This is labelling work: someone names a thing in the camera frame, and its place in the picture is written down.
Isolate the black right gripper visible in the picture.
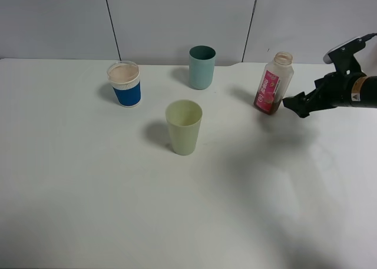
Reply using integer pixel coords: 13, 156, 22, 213
282, 72, 366, 118

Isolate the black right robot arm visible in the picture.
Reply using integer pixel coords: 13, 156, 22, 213
283, 72, 376, 118

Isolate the light green plastic cup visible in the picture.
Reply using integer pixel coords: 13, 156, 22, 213
165, 99, 203, 156

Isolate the clear bottle with pink label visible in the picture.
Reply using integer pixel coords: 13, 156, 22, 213
254, 52, 294, 115

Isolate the blue ribbed paper cup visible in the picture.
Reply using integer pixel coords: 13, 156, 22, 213
107, 61, 141, 107

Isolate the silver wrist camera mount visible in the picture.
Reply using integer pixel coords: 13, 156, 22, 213
323, 36, 366, 75

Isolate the teal plastic cup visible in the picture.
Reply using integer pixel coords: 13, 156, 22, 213
189, 45, 216, 90

